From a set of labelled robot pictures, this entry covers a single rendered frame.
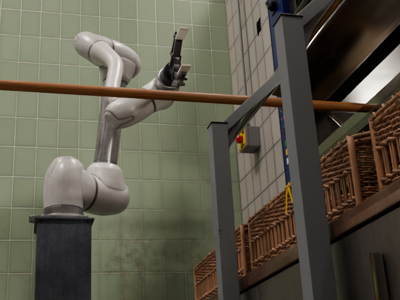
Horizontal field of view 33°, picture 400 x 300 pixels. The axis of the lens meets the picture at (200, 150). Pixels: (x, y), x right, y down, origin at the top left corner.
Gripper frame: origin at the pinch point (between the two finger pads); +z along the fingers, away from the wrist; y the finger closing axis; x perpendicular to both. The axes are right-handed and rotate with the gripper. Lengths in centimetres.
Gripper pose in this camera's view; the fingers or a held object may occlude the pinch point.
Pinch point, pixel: (184, 47)
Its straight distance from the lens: 218.5
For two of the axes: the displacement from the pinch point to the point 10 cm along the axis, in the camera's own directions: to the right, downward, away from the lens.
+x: -9.6, -0.4, -2.6
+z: 2.6, -3.6, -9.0
